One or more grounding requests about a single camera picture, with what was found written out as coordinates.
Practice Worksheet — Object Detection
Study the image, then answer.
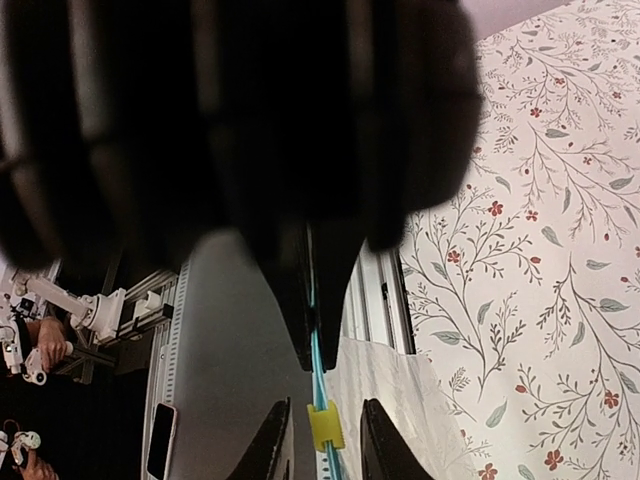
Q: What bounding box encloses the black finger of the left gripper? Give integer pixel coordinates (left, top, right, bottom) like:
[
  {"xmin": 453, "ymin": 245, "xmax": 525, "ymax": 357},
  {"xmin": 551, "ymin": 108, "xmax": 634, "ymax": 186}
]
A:
[
  {"xmin": 360, "ymin": 398, "xmax": 433, "ymax": 480},
  {"xmin": 227, "ymin": 397, "xmax": 292, "ymax": 480}
]

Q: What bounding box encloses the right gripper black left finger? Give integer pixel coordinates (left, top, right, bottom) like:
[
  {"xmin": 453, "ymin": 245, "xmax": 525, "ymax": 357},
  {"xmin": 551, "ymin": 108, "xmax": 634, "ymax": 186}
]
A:
[{"xmin": 244, "ymin": 224, "xmax": 313, "ymax": 371}]

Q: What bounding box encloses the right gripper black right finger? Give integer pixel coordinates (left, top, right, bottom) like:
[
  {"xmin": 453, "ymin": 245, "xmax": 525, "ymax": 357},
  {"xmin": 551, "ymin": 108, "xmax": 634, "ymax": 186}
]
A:
[{"xmin": 312, "ymin": 220, "xmax": 365, "ymax": 370}]

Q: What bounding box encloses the clear zip bag blue zipper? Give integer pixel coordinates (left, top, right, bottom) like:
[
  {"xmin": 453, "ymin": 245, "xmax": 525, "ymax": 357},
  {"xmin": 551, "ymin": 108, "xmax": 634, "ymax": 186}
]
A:
[{"xmin": 305, "ymin": 224, "xmax": 466, "ymax": 480}]

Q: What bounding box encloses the operator hand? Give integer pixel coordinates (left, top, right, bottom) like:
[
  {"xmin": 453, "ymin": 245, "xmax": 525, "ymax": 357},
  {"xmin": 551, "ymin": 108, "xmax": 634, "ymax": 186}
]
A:
[{"xmin": 37, "ymin": 317, "xmax": 67, "ymax": 372}]

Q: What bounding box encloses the smartphone pink case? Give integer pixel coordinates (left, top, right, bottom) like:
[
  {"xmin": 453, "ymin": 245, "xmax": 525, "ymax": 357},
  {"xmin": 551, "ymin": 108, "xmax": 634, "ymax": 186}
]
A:
[{"xmin": 146, "ymin": 403, "xmax": 177, "ymax": 480}]

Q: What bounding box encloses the floral patterned tablecloth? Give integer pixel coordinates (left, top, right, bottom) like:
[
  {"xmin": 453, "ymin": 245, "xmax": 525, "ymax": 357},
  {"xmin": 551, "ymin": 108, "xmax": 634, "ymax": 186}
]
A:
[{"xmin": 400, "ymin": 1, "xmax": 639, "ymax": 479}]

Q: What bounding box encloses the white teleoperation handle device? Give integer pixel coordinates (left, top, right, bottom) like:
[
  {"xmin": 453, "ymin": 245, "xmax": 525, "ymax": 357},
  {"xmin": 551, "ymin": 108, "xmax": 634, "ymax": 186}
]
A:
[{"xmin": 1, "ymin": 267, "xmax": 177, "ymax": 386}]

